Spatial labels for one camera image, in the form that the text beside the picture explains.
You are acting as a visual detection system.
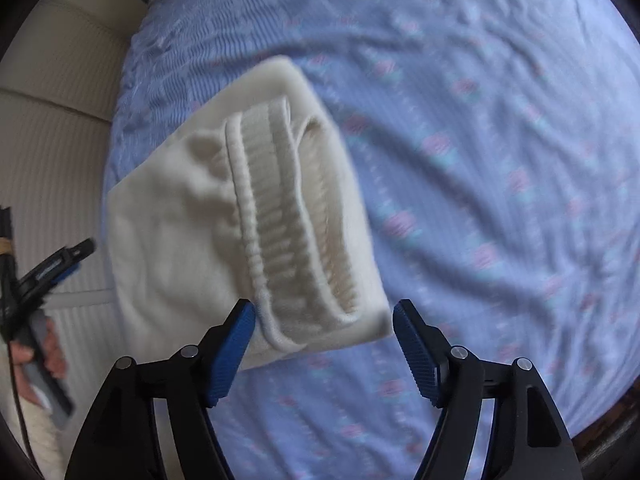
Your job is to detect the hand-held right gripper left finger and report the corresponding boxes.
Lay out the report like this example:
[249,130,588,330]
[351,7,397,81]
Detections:
[64,298,257,480]

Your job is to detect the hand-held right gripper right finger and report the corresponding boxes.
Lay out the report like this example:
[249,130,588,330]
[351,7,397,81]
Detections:
[392,298,583,480]

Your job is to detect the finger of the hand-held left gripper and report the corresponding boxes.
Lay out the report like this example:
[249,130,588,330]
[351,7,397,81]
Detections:
[19,238,97,282]
[22,261,82,304]

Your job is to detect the cream sweat pants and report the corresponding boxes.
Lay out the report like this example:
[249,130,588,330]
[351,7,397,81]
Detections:
[102,55,393,372]

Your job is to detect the person's left forearm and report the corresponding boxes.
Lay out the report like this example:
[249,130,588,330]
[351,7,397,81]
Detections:
[19,392,70,480]

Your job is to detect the person's left hand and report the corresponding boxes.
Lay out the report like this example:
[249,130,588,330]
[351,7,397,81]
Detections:
[9,317,69,406]

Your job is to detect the cream padded headboard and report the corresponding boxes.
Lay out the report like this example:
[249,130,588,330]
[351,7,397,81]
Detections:
[0,0,151,480]

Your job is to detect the blue floral bed sheet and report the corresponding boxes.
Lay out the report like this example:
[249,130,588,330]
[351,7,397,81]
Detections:
[102,0,640,480]

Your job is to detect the black cable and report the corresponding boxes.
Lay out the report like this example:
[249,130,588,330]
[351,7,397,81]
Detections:
[5,335,40,472]

